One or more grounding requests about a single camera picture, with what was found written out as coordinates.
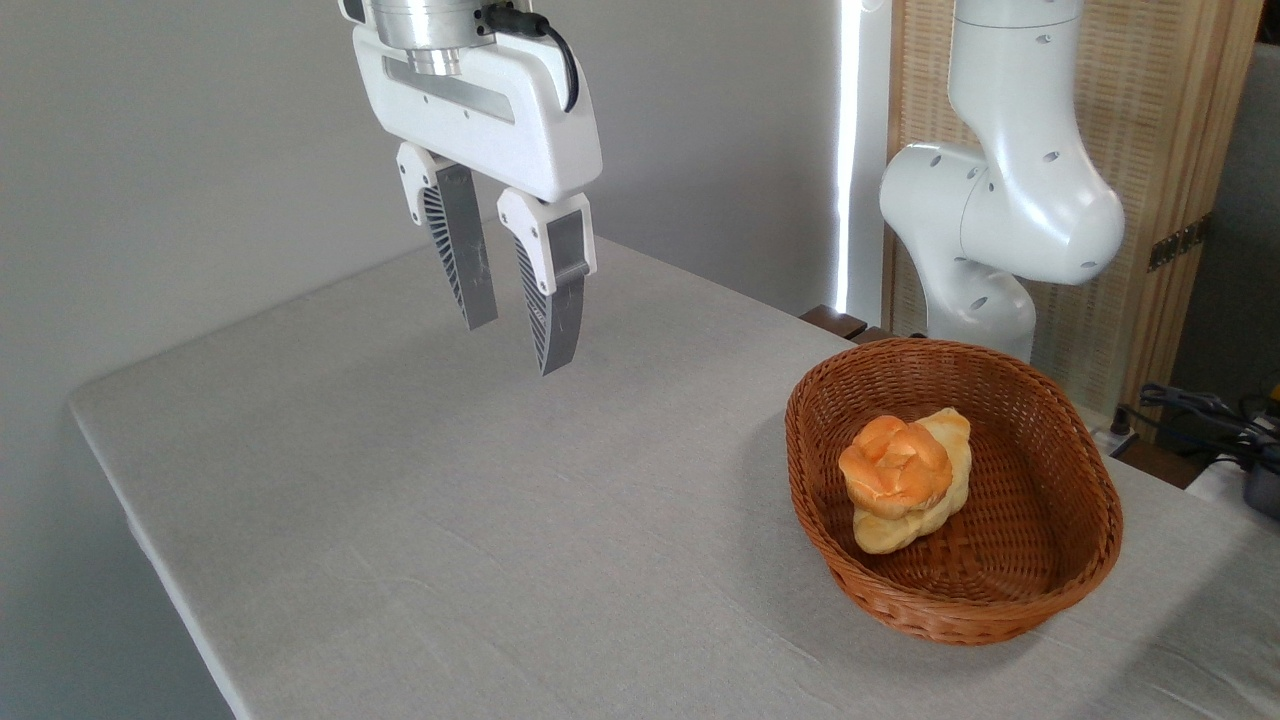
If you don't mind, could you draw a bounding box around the black cable bundle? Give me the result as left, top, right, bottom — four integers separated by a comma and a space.
1112, 382, 1280, 473

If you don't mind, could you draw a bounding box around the grey tablecloth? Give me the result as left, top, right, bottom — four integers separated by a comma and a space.
68, 232, 1280, 720

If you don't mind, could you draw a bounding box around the black metal screen hinge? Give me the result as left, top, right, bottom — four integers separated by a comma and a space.
1147, 214, 1213, 273

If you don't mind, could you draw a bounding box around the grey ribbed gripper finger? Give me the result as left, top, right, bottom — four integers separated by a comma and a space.
396, 141, 499, 332
497, 187, 599, 378

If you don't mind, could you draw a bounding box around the brown wicker basket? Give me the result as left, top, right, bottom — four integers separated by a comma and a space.
785, 338, 1125, 647

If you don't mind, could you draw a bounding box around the orange knotted bread roll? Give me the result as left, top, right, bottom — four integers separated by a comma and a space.
838, 414, 955, 520

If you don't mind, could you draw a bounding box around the dark wooden furniture piece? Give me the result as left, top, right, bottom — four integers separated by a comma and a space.
799, 304, 893, 346

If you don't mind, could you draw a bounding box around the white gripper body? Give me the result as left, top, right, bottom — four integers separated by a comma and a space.
352, 25, 604, 203

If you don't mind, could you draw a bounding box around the wooden rattan folding screen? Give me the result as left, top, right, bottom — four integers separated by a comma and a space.
885, 0, 1267, 421

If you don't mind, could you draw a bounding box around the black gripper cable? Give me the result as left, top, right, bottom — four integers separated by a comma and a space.
483, 5, 582, 114

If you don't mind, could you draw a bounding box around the pale croissant bread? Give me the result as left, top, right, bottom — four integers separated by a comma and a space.
853, 407, 974, 556

